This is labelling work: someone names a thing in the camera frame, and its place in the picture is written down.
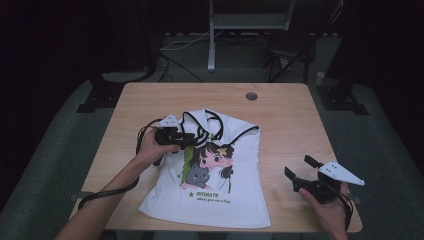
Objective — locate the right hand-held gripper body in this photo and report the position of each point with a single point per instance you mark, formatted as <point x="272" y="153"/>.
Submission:
<point x="320" y="190"/>

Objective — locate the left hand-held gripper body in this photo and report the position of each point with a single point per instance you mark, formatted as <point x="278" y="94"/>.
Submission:
<point x="170" y="135"/>

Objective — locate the white printed tank top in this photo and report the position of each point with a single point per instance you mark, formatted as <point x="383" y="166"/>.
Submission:
<point x="240" y="166"/>

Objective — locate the person's left hand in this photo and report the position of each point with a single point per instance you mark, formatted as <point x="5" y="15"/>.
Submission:
<point x="150" y="150"/>

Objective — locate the person's right hand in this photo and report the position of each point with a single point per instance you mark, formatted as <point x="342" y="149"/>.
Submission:
<point x="330" y="215"/>

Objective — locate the grey tape strip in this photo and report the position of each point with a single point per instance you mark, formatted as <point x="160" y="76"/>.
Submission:
<point x="80" y="196"/>
<point x="356" y="200"/>

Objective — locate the black stand base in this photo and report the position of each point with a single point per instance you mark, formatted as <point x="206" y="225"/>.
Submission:
<point x="336" y="98"/>
<point x="100" y="96"/>

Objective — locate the grey table grommet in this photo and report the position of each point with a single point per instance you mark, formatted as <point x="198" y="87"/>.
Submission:
<point x="251" y="96"/>

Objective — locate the round grey stand base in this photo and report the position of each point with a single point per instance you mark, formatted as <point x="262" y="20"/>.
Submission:
<point x="125" y="76"/>

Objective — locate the small white cup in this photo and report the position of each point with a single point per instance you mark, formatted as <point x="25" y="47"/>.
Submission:
<point x="320" y="78"/>

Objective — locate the grey metal stand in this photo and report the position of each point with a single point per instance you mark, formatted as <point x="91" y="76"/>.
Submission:
<point x="211" y="50"/>

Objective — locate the black folding stand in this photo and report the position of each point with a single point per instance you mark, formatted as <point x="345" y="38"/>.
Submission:
<point x="290" y="46"/>

